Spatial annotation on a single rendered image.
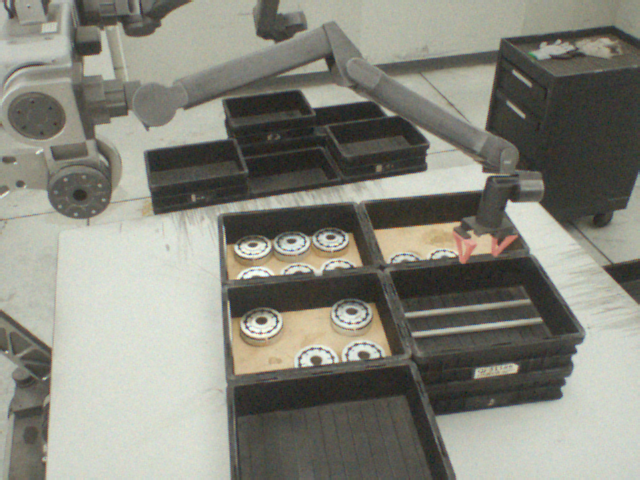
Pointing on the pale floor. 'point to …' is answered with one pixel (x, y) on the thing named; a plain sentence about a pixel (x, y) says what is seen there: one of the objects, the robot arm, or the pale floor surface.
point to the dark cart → (571, 121)
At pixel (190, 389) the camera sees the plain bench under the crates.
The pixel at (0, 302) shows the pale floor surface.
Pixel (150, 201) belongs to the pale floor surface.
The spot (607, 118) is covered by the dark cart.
